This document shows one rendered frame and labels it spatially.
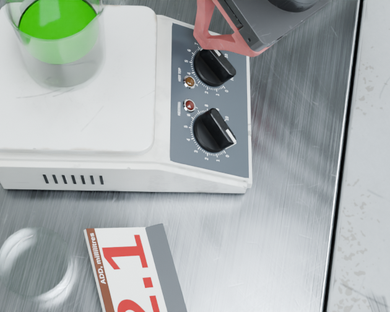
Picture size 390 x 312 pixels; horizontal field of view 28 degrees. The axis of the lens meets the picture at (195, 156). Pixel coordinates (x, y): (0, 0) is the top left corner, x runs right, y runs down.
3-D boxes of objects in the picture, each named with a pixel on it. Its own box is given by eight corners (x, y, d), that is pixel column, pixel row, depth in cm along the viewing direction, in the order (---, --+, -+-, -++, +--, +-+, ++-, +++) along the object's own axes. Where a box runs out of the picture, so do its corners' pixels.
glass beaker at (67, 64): (20, 98, 56) (-3, 40, 48) (25, 21, 59) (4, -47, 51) (117, 98, 57) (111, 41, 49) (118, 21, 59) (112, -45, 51)
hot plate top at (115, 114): (158, 11, 60) (158, 5, 59) (154, 156, 56) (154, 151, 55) (0, 7, 59) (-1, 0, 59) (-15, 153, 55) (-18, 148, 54)
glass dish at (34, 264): (78, 296, 60) (75, 290, 58) (5, 309, 59) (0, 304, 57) (68, 228, 62) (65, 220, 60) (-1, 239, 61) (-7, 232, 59)
